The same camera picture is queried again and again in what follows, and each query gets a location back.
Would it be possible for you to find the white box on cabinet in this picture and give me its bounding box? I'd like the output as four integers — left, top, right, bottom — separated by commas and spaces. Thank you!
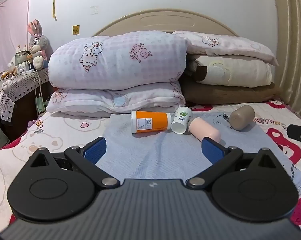
14, 50, 34, 66

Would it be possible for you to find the beige wooden headboard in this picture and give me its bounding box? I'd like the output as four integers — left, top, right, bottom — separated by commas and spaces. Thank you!
93, 9, 239, 37

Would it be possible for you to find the dark wooden bedside cabinet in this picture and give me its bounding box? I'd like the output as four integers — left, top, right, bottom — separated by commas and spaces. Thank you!
2, 81, 53, 142

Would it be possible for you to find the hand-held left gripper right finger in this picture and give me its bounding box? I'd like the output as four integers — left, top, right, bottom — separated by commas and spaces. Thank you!
186, 137, 288, 189

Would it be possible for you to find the white charging cable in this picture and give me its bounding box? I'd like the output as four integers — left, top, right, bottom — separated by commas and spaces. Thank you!
26, 60, 45, 112

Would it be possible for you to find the beige curtain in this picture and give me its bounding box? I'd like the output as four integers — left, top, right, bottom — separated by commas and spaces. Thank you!
272, 0, 301, 119

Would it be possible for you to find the pink heart print folded quilt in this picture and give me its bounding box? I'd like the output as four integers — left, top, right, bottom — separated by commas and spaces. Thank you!
46, 81, 186, 114

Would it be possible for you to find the orange and white cup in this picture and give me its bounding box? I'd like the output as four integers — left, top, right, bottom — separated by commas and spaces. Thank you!
131, 110, 171, 134

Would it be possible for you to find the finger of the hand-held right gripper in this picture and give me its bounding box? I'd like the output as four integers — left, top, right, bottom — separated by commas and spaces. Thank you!
287, 124, 301, 141

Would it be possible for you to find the pink printed pillow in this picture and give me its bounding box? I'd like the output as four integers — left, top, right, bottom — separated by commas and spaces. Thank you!
171, 30, 279, 66

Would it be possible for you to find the cream and brown folded blanket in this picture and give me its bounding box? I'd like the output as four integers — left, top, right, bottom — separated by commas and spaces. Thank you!
190, 56, 272, 88

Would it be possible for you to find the grey bunny plush toy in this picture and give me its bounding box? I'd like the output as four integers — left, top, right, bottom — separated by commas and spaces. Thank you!
27, 19, 51, 70

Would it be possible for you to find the light blue cloth mat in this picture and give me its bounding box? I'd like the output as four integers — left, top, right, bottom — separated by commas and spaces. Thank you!
95, 112, 301, 196

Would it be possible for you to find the beige cup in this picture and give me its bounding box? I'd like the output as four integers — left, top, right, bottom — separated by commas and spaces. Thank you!
229, 104, 255, 131

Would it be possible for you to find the large pink patterned pillow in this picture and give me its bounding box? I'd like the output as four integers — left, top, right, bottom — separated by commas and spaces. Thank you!
48, 30, 189, 91

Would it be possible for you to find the pink cup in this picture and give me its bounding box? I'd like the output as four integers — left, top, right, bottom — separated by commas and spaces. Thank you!
188, 117, 221, 144

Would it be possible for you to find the white paper cup green print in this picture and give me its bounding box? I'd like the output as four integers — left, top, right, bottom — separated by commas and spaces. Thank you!
171, 106, 193, 134

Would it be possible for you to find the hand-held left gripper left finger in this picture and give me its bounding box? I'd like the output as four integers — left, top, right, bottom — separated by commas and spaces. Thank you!
17, 137, 120, 189

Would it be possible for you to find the green hanging pouch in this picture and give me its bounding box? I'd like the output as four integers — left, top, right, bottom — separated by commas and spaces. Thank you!
35, 97, 48, 113

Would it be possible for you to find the pink hanging cloth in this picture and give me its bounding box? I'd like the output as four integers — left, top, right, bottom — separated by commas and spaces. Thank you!
0, 0, 32, 72

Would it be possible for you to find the bedside table with cloth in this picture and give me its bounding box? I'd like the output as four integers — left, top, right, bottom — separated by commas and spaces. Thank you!
0, 67, 49, 124

